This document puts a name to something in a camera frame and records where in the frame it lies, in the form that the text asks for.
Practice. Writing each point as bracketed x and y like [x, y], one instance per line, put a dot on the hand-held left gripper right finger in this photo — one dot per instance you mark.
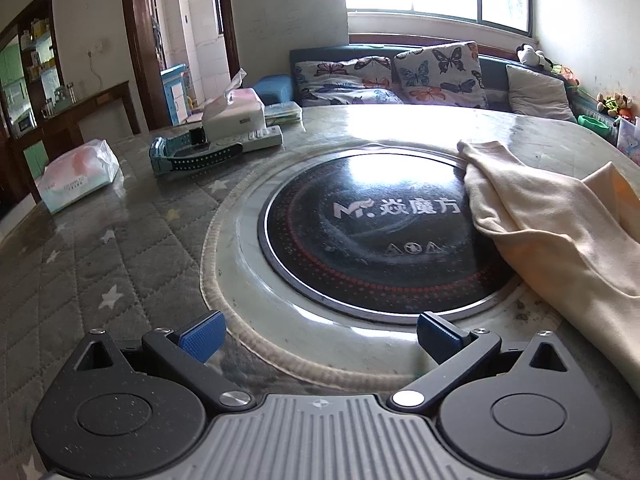
[436, 336]

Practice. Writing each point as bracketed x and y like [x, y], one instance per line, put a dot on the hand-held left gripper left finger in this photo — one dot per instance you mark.
[202, 336]

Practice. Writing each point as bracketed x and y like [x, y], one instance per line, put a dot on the cream sweater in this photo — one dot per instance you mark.
[550, 220]

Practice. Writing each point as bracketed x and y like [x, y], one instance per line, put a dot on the round black induction cooktop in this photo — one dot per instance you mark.
[350, 240]

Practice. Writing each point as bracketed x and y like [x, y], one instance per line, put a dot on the white pink tissue packet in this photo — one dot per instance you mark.
[75, 175]

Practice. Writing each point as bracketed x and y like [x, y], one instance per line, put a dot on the white power strip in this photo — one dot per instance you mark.
[260, 138]

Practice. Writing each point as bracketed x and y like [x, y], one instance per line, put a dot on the white tissue box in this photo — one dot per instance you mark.
[232, 112]

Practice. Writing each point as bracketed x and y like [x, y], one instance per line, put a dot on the light blue small cabinet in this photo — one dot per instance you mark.
[175, 92]

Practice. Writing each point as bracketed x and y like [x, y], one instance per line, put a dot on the dark wooden counter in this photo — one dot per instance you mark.
[75, 115]

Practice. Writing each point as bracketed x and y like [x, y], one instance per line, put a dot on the blue cushion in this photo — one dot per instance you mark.
[272, 87]

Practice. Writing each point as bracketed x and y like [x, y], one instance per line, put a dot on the butterfly print pillow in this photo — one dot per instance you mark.
[345, 82]
[440, 72]

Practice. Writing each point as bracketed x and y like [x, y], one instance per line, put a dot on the plain grey pillow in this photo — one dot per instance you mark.
[537, 92]

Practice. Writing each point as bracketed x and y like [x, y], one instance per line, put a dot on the clear plastic storage box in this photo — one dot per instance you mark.
[630, 140]

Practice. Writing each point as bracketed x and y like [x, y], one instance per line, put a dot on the orange plush toy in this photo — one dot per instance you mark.
[569, 76]

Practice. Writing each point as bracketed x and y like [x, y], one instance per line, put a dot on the brown plush toys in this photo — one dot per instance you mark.
[615, 104]

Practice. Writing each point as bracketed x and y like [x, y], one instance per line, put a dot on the panda plush toy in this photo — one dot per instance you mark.
[532, 56]

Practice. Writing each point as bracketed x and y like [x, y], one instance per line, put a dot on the wooden display cabinet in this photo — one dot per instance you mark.
[30, 60]

